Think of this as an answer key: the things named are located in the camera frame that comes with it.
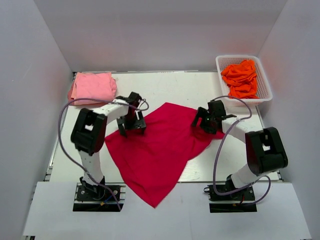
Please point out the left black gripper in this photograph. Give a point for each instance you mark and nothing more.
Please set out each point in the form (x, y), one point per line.
(139, 124)

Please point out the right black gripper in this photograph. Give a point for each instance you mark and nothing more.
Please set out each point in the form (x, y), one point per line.
(201, 112)

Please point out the crimson red t shirt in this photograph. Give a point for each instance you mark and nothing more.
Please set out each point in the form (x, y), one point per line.
(151, 162)

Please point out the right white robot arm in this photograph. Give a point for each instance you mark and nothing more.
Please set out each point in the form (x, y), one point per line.
(265, 152)

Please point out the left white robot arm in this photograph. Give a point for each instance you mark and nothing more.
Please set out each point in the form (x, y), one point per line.
(89, 132)

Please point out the folded pink t shirt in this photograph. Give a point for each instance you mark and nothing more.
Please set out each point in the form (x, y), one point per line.
(101, 86)

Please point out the orange t shirt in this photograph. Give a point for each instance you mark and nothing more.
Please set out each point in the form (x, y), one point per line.
(241, 79)

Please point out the white plastic basket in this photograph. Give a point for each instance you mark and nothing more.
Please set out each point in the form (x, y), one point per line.
(264, 92)

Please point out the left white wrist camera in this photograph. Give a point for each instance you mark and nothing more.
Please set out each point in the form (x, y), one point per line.
(138, 115)

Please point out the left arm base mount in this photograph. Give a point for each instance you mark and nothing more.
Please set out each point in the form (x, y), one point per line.
(85, 202)

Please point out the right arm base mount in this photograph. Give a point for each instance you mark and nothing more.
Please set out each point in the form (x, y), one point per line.
(239, 202)

